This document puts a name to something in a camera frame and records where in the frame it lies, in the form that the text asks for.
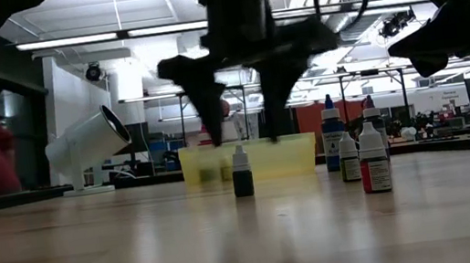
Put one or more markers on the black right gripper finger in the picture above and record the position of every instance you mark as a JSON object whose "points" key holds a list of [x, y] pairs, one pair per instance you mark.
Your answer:
{"points": [[442, 28], [430, 60]]}

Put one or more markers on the black aluminium table frame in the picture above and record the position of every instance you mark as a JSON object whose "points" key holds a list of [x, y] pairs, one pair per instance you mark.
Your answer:
{"points": [[449, 145]]}

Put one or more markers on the long hanging light bar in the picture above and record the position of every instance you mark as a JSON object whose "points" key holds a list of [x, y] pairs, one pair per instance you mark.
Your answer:
{"points": [[111, 36]]}

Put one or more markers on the yellow translucent plastic tray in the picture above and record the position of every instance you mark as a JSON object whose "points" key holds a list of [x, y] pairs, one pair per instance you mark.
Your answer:
{"points": [[257, 160]]}

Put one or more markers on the white cylindrical projector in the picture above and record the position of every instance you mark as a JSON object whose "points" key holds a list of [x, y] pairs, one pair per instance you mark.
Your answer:
{"points": [[84, 141]]}

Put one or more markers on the large blue food colouring bottle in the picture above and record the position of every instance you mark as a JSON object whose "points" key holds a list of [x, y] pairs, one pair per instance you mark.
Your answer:
{"points": [[333, 136]]}

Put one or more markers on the black ceiling camera cluster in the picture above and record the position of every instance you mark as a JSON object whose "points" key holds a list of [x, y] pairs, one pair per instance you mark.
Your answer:
{"points": [[395, 23]]}

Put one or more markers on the small olive dropper bottle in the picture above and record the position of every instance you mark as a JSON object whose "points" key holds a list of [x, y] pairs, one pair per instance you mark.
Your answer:
{"points": [[350, 166]]}

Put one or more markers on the small black dropper bottle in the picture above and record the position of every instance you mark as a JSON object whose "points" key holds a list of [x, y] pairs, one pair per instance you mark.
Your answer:
{"points": [[243, 183]]}

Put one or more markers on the small red dropper bottle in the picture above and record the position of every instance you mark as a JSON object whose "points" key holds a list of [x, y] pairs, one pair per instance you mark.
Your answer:
{"points": [[375, 171]]}

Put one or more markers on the large purple food colouring bottle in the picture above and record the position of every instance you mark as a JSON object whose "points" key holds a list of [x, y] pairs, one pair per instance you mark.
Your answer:
{"points": [[372, 113]]}

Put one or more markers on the orange partition panel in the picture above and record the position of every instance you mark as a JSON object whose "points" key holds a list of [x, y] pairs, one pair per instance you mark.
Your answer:
{"points": [[307, 119]]}

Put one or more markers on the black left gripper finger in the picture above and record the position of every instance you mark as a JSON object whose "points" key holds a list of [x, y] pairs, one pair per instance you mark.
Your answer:
{"points": [[281, 65], [201, 85]]}

